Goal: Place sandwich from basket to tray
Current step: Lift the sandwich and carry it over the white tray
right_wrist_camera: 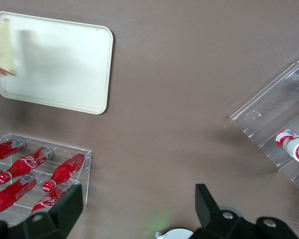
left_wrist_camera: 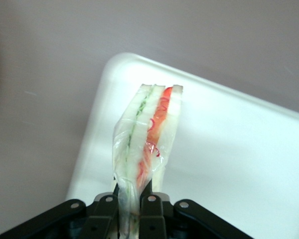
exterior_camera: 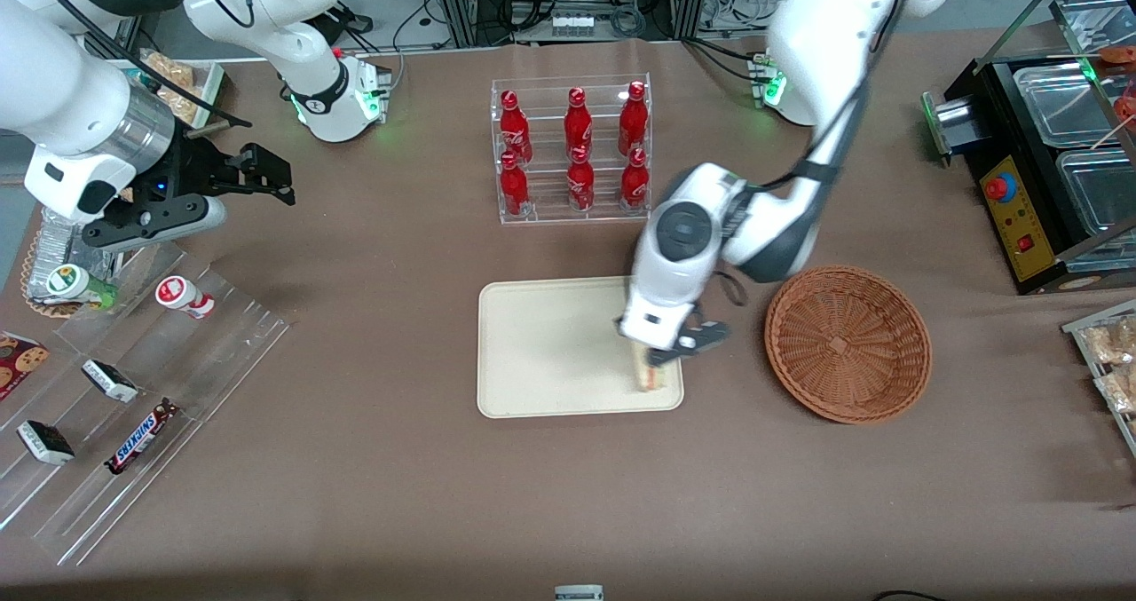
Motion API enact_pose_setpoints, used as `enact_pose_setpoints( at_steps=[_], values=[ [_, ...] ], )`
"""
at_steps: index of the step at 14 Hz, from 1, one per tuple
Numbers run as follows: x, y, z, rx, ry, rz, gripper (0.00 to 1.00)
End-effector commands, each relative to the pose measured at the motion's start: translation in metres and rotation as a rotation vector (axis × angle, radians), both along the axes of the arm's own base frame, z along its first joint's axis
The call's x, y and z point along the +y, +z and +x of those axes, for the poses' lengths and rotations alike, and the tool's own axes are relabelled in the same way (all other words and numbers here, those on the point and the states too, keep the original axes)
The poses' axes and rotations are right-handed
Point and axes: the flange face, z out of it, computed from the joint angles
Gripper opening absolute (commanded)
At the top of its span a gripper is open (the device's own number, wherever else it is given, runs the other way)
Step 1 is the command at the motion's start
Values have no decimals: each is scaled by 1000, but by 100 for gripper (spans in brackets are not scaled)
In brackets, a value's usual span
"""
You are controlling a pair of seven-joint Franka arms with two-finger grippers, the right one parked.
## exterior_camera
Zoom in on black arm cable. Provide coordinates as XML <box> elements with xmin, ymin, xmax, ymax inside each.
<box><xmin>25</xmin><ymin>0</ymin><xmax>254</xmax><ymax>129</ymax></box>
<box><xmin>714</xmin><ymin>0</ymin><xmax>897</xmax><ymax>309</ymax></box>

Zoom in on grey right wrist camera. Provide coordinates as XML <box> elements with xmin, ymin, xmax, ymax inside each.
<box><xmin>83</xmin><ymin>195</ymin><xmax>227</xmax><ymax>253</ymax></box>

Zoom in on aluminium equipment rack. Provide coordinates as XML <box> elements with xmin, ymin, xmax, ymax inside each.
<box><xmin>430</xmin><ymin>0</ymin><xmax>711</xmax><ymax>49</ymax></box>

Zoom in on snickers chocolate bar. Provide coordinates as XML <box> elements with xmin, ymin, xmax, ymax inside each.
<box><xmin>104</xmin><ymin>398</ymin><xmax>181</xmax><ymax>476</ymax></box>

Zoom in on chocolate chip cookie pack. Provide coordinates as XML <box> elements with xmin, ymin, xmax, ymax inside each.
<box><xmin>0</xmin><ymin>332</ymin><xmax>51</xmax><ymax>402</ymax></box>

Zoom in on steel fryer pan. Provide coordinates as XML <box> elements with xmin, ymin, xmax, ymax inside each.
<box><xmin>1014</xmin><ymin>62</ymin><xmax>1112</xmax><ymax>149</ymax></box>
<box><xmin>1056</xmin><ymin>148</ymin><xmax>1136</xmax><ymax>240</ymax></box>

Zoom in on red white yogurt bottle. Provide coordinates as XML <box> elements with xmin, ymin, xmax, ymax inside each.
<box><xmin>155</xmin><ymin>275</ymin><xmax>217</xmax><ymax>320</ymax></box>

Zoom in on clear acrylic bottle rack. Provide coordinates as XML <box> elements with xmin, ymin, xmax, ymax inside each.
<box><xmin>491</xmin><ymin>74</ymin><xmax>653</xmax><ymax>225</ymax></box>

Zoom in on triangular sandwich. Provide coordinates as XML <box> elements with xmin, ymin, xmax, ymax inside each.
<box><xmin>632</xmin><ymin>345</ymin><xmax>668</xmax><ymax>394</ymax></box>

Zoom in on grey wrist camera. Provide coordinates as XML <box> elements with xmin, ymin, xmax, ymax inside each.
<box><xmin>682</xmin><ymin>320</ymin><xmax>731</xmax><ymax>353</ymax></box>
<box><xmin>83</xmin><ymin>195</ymin><xmax>227</xmax><ymax>253</ymax></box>

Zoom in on small wicker mat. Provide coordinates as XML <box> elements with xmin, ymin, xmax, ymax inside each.
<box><xmin>20</xmin><ymin>228</ymin><xmax>99</xmax><ymax>320</ymax></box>

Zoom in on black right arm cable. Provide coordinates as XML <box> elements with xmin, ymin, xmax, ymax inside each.
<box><xmin>25</xmin><ymin>0</ymin><xmax>254</xmax><ymax>129</ymax></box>

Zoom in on packed fried snack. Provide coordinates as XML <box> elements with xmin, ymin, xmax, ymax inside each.
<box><xmin>1083</xmin><ymin>317</ymin><xmax>1136</xmax><ymax>367</ymax></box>
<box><xmin>1096</xmin><ymin>366</ymin><xmax>1136</xmax><ymax>415</ymax></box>

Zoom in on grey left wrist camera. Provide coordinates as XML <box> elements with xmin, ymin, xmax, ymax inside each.
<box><xmin>682</xmin><ymin>320</ymin><xmax>731</xmax><ymax>353</ymax></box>

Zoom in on black fryer appliance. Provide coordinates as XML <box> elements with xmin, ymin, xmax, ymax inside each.
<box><xmin>921</xmin><ymin>51</ymin><xmax>1136</xmax><ymax>297</ymax></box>

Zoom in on brown wicker basket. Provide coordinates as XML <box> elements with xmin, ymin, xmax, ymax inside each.
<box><xmin>765</xmin><ymin>265</ymin><xmax>933</xmax><ymax>424</ymax></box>

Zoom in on green white yogurt bottle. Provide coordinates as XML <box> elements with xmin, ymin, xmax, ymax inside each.
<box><xmin>46</xmin><ymin>264</ymin><xmax>118</xmax><ymax>311</ymax></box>

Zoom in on red cola bottle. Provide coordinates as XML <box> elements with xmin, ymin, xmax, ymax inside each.
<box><xmin>567</xmin><ymin>146</ymin><xmax>596</xmax><ymax>213</ymax></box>
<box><xmin>499</xmin><ymin>151</ymin><xmax>531</xmax><ymax>218</ymax></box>
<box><xmin>620</xmin><ymin>147</ymin><xmax>650</xmax><ymax>211</ymax></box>
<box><xmin>564</xmin><ymin>87</ymin><xmax>594</xmax><ymax>154</ymax></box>
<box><xmin>499</xmin><ymin>90</ymin><xmax>533</xmax><ymax>165</ymax></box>
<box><xmin>619</xmin><ymin>81</ymin><xmax>649</xmax><ymax>156</ymax></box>

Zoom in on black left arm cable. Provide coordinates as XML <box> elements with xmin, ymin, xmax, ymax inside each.
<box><xmin>714</xmin><ymin>0</ymin><xmax>897</xmax><ymax>309</ymax></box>

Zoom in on clear plastic container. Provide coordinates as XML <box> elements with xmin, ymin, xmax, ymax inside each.
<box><xmin>35</xmin><ymin>206</ymin><xmax>121</xmax><ymax>287</ymax></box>

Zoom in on beige plastic tray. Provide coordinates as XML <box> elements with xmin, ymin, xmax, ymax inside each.
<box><xmin>477</xmin><ymin>274</ymin><xmax>685</xmax><ymax>419</ymax></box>

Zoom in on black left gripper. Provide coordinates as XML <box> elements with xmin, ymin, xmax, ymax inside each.
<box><xmin>646</xmin><ymin>333</ymin><xmax>704</xmax><ymax>370</ymax></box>

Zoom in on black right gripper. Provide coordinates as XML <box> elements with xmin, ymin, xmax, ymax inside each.
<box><xmin>156</xmin><ymin>138</ymin><xmax>296</xmax><ymax>207</ymax></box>

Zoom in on white bread tray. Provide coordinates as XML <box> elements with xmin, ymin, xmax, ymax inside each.
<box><xmin>115</xmin><ymin>49</ymin><xmax>225</xmax><ymax>130</ymax></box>

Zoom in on black white snack bar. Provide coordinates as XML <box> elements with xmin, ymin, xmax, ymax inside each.
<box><xmin>17</xmin><ymin>420</ymin><xmax>76</xmax><ymax>467</ymax></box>
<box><xmin>82</xmin><ymin>359</ymin><xmax>140</xmax><ymax>405</ymax></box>

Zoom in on clear acrylic stepped shelf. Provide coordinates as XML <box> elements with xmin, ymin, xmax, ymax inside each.
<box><xmin>0</xmin><ymin>244</ymin><xmax>291</xmax><ymax>568</ymax></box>

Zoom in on packed brown bread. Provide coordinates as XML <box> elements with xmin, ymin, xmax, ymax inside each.
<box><xmin>142</xmin><ymin>51</ymin><xmax>198</xmax><ymax>124</ymax></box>

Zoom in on grey snack tray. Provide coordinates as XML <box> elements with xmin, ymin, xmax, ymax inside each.
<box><xmin>1062</xmin><ymin>297</ymin><xmax>1136</xmax><ymax>457</ymax></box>

